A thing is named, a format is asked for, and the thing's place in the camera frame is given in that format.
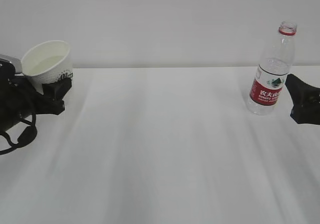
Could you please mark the white paper coffee cup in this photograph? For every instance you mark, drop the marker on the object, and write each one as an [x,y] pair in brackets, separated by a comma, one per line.
[47,63]

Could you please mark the clear red-label water bottle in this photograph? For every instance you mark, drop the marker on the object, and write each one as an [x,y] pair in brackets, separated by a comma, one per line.
[273,69]

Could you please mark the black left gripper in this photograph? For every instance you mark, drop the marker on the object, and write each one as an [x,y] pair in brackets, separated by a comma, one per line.
[21,102]

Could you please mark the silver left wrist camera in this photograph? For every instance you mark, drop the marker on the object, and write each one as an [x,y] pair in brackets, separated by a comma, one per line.
[13,61]

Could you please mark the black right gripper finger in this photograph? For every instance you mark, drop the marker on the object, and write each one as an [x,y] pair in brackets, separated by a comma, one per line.
[305,100]

